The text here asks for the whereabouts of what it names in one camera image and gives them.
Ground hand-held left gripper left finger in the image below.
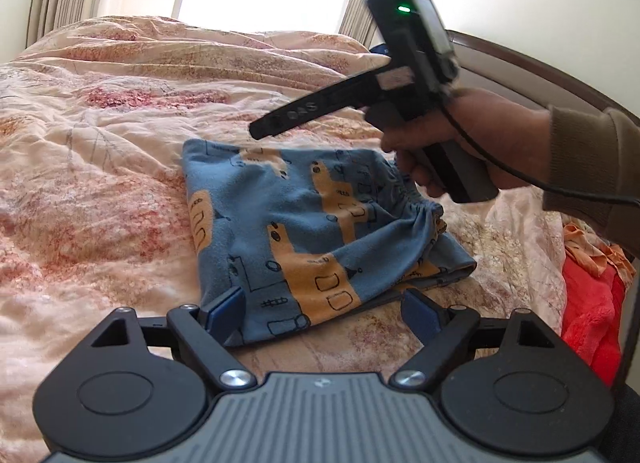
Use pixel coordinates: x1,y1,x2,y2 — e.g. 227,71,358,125
89,286,256,392

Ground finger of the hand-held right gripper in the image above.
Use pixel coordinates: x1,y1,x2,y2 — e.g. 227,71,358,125
248,109,291,140

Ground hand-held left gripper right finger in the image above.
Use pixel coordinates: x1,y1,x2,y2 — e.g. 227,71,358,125
389,288,557,390

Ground blue car print pants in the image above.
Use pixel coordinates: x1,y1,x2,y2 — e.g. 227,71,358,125
181,139,476,348

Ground person's right hand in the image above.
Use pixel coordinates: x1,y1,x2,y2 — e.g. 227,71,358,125
379,87,552,196

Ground brown wooden headboard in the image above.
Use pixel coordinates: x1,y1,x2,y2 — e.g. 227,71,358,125
445,29,640,124

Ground pink floral blanket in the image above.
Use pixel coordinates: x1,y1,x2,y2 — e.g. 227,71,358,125
0,15,568,463

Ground red fuzzy cloth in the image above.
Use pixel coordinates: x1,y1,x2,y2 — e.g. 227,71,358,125
560,255,628,386

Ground orange cloth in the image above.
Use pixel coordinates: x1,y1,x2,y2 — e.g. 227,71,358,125
562,223,638,284

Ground black cable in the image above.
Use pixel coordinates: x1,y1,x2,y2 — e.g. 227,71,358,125
440,90,640,206

